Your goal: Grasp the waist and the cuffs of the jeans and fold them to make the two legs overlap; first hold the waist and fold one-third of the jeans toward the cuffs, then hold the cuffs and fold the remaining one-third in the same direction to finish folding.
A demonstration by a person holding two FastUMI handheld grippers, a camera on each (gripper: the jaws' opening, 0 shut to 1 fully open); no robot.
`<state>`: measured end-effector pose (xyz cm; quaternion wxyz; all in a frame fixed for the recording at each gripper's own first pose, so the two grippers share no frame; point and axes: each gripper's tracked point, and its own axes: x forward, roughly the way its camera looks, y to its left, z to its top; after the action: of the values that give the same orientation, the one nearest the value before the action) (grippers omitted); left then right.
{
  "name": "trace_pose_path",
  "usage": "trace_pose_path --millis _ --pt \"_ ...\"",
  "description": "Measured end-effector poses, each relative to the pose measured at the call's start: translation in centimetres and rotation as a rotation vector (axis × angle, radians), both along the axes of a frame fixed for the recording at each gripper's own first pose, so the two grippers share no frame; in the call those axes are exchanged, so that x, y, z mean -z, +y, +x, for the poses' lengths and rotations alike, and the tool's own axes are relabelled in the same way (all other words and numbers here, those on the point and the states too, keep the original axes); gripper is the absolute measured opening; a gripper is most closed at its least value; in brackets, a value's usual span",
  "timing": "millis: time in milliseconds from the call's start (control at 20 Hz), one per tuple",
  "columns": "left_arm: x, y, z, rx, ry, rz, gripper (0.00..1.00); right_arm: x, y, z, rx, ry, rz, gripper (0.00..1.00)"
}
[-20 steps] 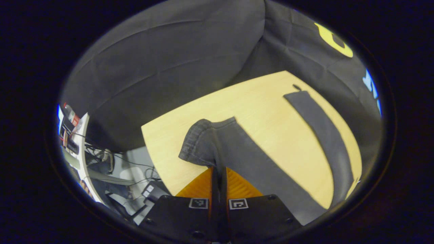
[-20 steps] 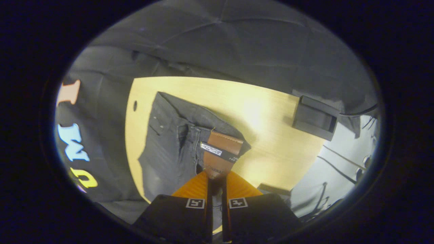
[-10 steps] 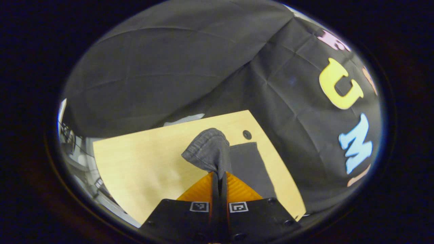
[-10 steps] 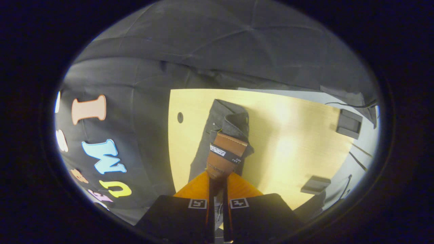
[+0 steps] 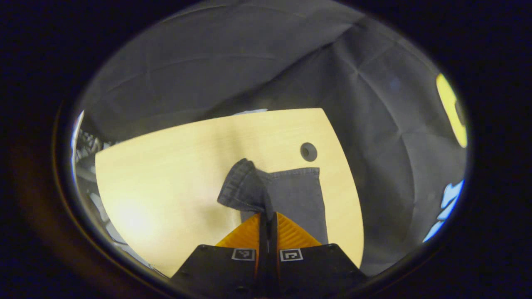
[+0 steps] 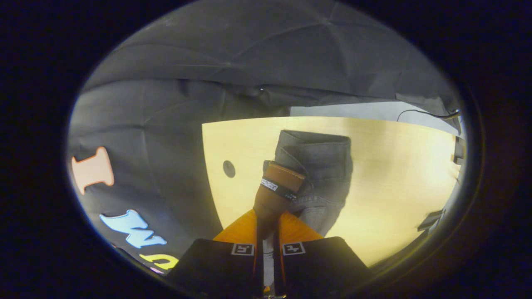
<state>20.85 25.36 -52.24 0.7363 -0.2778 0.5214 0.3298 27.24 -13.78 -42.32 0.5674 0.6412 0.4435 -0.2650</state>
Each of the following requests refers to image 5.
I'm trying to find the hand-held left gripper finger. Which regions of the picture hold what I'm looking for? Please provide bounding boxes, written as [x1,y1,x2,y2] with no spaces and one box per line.
[170,213,267,298]
[268,211,369,298]

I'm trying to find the dark grey jeans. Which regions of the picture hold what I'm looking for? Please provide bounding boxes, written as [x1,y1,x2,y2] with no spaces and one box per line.
[217,158,330,245]

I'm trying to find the dark round cable grommet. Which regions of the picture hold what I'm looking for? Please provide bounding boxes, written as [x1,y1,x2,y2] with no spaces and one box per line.
[300,142,318,162]

